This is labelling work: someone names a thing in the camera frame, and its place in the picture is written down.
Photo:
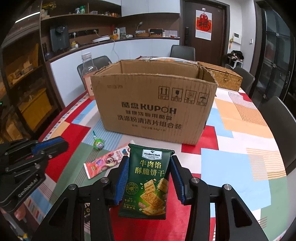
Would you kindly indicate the plastic bottle orange drink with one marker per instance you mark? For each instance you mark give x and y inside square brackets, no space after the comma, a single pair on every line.
[88,70]

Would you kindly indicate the green beef cracker packet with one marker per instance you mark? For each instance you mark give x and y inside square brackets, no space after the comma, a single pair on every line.
[146,190]

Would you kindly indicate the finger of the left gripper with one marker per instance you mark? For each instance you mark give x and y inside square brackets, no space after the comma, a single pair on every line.
[19,162]
[44,144]

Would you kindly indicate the woven wicker box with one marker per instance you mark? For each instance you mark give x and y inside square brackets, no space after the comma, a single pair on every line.
[226,78]

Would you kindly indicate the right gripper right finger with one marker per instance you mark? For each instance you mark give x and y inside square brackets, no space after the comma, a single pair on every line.
[234,220]

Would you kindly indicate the dark grey dining chair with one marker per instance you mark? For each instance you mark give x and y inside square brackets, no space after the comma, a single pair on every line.
[282,124]

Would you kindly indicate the dark wooden shelf unit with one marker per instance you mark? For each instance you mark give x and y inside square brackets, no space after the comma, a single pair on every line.
[28,102]

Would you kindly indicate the grey chair behind bottle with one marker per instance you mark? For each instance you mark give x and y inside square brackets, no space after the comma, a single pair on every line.
[99,63]

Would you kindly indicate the black wall appliance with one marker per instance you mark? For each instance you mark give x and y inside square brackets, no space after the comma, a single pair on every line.
[59,38]

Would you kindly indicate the long pink candy packet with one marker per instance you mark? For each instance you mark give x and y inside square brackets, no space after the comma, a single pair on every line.
[106,161]

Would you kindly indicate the dark wooden door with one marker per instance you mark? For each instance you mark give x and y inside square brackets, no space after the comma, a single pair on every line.
[215,50]

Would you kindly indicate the red fu poster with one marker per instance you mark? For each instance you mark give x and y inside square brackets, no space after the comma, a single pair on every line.
[203,25]

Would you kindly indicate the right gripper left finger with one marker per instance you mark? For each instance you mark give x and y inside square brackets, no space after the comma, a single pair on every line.
[65,219]

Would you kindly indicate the brown cardboard box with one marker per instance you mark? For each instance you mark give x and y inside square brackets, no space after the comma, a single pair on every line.
[162,100]

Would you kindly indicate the green lollipop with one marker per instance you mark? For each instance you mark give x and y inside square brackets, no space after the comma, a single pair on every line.
[98,143]

